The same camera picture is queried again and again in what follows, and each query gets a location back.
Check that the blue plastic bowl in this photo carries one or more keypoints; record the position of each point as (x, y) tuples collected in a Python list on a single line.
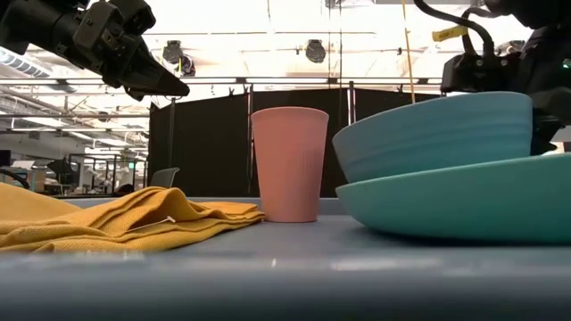
[(428, 138)]

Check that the yellow cloth napkin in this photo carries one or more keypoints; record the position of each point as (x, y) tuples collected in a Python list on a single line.
[(89, 223)]

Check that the teal plastic plate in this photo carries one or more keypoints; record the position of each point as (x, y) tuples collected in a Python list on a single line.
[(468, 205)]

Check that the pink plastic cup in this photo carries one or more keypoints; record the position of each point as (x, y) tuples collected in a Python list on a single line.
[(290, 169)]

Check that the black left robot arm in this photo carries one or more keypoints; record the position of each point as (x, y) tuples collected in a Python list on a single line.
[(27, 22)]

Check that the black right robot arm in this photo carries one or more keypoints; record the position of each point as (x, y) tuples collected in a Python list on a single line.
[(535, 11)]

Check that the black ceiling lamp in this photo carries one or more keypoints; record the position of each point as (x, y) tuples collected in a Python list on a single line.
[(315, 50), (176, 53)]

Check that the grey blue office chair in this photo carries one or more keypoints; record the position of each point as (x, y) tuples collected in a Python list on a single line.
[(164, 177)]

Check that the black partition screen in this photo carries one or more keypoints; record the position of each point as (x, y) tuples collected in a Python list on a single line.
[(209, 147)]

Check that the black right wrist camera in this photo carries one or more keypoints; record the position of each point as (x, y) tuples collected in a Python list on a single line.
[(477, 73)]

